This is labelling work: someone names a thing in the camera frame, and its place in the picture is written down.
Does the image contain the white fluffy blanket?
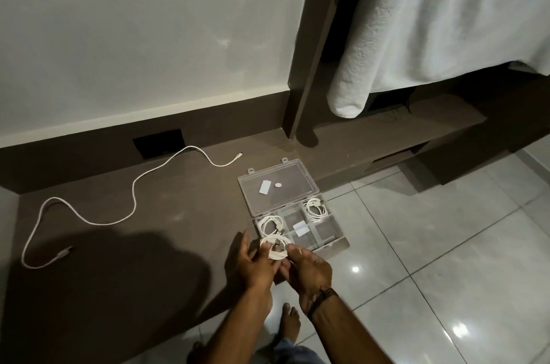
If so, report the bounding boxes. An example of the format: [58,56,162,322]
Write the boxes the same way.
[326,0,435,120]

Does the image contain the black wall socket plate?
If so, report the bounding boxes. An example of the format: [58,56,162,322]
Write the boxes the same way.
[132,129,185,160]

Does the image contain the dark brown bed frame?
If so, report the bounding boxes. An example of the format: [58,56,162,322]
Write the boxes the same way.
[0,0,550,364]

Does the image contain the dark cord bracelet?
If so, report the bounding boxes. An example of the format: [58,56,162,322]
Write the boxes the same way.
[307,286,339,320]

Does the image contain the long uncoiled white cable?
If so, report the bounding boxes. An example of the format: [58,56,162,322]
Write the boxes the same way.
[21,145,245,270]

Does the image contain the person's bare foot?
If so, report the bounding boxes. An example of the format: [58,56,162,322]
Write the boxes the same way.
[275,302,302,345]

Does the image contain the person's right forearm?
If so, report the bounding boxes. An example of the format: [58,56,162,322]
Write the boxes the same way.
[309,293,395,364]

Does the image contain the person's left hand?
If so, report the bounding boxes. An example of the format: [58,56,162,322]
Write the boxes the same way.
[225,230,288,292]

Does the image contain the person's right hand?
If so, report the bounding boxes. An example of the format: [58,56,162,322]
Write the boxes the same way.
[284,244,334,314]

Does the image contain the clear plastic organizer box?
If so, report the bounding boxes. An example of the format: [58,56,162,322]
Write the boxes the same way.
[237,157,350,254]

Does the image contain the white bed sheet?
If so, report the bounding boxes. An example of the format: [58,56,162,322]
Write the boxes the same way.
[365,0,550,93]

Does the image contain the person's left forearm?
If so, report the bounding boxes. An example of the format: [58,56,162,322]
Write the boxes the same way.
[201,285,274,364]

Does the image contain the blue denim shorts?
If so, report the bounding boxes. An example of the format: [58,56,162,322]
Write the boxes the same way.
[270,339,328,364]

